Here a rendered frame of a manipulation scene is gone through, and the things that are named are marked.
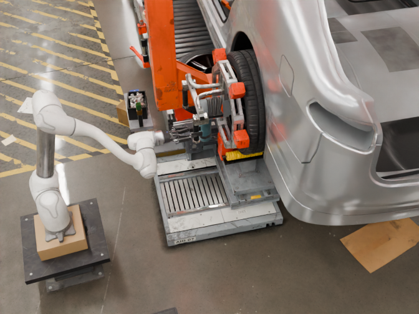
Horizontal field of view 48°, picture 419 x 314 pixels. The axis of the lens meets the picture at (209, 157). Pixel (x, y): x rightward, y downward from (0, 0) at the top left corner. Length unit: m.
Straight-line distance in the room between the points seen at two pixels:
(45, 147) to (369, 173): 1.72
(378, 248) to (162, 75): 1.91
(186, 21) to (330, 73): 3.19
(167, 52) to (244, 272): 1.55
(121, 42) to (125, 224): 2.39
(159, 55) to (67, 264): 1.45
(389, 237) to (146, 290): 1.71
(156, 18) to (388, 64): 1.49
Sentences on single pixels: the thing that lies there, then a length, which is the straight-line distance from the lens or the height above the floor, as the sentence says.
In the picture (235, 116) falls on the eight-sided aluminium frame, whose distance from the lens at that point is 2.77.
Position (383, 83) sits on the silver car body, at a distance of 3.18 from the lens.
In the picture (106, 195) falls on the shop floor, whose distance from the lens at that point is 3.70.
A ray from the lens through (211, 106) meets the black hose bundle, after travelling 2.77.
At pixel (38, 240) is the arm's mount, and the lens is 3.06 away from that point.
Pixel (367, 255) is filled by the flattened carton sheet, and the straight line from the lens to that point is 3.47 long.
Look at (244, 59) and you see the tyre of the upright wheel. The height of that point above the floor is 1.18.
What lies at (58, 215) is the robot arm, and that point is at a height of 0.59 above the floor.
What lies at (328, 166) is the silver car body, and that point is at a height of 1.27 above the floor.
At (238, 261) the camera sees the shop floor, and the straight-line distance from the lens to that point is 3.29.
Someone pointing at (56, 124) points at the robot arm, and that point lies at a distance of 2.53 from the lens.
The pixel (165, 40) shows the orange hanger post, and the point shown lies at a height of 1.11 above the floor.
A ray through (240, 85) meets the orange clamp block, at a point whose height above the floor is 1.15.
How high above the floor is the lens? 2.80
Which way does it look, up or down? 46 degrees down
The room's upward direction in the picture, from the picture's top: straight up
